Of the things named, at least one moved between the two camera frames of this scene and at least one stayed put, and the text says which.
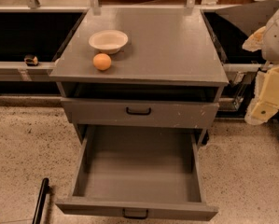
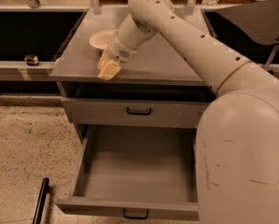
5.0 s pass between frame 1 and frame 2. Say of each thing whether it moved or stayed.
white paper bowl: stayed
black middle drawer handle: stayed
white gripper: moved
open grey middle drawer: stayed
